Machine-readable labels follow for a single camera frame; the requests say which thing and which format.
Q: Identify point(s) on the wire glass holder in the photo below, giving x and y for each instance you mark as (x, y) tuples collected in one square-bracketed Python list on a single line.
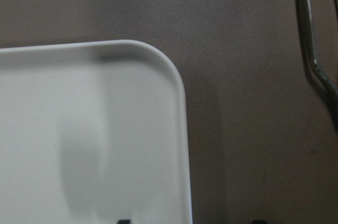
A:
[(328, 90)]

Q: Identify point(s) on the cream rabbit tray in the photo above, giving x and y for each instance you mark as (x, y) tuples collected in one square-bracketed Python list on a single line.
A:
[(93, 132)]

